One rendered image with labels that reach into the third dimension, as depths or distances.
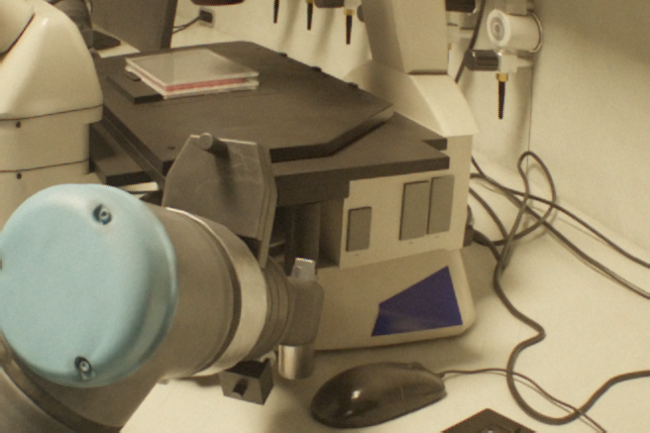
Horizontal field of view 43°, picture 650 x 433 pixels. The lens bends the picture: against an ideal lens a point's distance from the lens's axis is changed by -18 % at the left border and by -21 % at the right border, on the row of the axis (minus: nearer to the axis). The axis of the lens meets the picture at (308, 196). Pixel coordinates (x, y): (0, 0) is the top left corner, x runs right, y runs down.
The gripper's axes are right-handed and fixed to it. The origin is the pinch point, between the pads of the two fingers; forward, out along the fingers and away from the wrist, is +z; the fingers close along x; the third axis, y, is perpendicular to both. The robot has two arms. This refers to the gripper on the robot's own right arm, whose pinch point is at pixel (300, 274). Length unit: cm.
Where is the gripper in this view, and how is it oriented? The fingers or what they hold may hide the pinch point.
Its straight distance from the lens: 73.3
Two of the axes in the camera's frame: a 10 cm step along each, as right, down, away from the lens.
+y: -1.8, 9.8, -0.8
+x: 9.5, 1.5, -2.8
